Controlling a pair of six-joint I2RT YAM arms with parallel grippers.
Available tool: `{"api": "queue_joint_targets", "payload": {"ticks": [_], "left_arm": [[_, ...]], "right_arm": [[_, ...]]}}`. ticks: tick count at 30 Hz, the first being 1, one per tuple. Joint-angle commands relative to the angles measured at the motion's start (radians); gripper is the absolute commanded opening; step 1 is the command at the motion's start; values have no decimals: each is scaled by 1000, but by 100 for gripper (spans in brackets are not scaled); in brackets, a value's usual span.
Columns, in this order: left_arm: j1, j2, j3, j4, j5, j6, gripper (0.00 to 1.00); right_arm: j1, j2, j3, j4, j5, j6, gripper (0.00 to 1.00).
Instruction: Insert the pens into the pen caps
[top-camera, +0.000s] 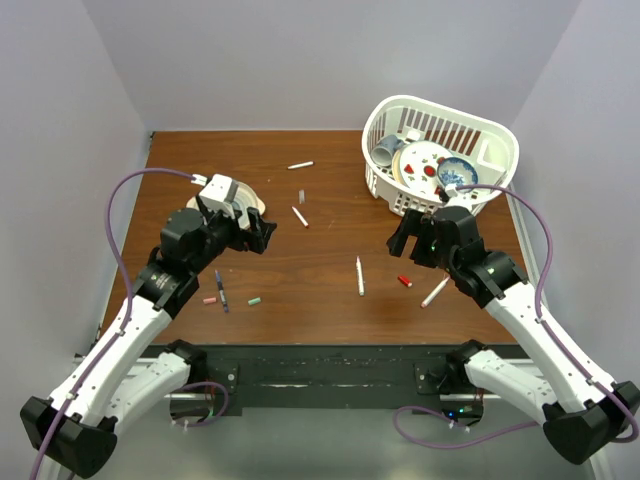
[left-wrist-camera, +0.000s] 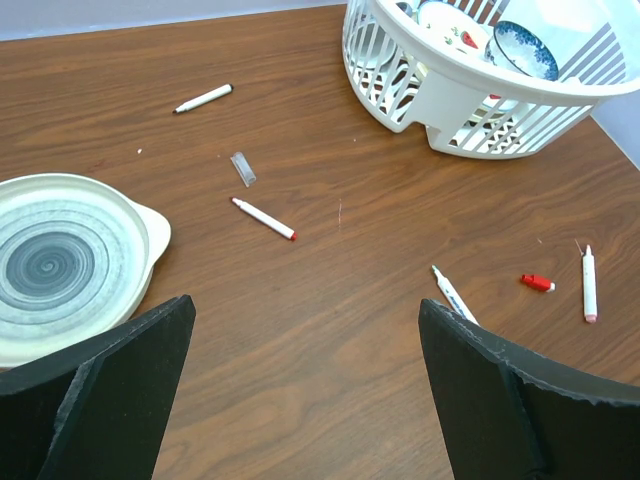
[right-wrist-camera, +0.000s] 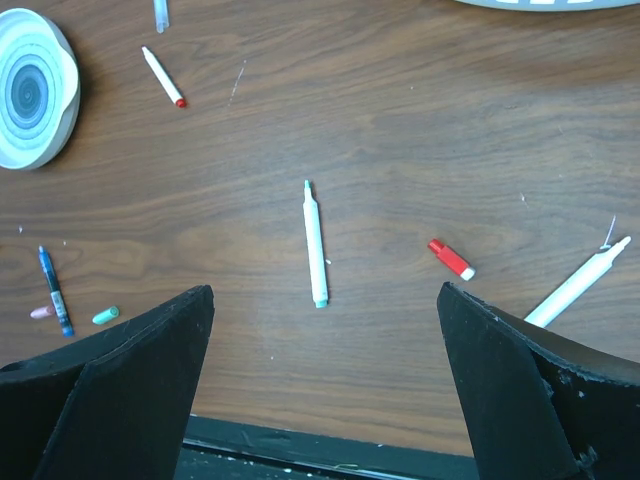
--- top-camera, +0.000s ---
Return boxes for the blue pen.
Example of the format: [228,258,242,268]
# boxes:
[215,269,230,313]

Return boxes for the white plate red fruit pattern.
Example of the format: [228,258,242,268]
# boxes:
[392,140,453,197]

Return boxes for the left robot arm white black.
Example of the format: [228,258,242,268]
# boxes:
[20,194,277,479]

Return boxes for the white pen green tip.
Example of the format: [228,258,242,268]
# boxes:
[355,256,365,297]

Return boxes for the beige plate blue rings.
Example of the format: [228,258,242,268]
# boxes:
[186,180,267,226]

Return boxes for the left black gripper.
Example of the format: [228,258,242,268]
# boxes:
[190,192,275,274]

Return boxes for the blue white patterned bowl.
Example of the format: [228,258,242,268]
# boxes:
[436,157,478,188]

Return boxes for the white pen far back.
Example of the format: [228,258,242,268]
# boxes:
[287,161,315,171]

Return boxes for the white plastic dish basket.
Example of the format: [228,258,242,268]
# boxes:
[361,95,520,216]

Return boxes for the red pen cap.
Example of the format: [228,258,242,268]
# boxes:
[398,275,413,288]

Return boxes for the grey ceramic mug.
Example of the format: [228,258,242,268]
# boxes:
[370,135,406,168]

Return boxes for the purple cable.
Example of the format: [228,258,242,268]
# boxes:
[27,168,207,480]
[457,183,640,444]

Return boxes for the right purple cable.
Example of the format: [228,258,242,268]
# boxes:
[457,183,640,444]

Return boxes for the white pen pink end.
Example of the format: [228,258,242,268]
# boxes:
[420,277,450,308]

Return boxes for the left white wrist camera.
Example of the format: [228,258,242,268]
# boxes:
[187,174,239,219]

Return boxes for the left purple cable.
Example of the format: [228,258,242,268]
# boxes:
[27,168,207,480]

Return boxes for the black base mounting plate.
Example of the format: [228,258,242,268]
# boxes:
[170,345,488,419]

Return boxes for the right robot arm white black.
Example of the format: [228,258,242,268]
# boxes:
[387,206,639,465]

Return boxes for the white pen red tip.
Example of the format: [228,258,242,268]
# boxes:
[291,206,310,229]

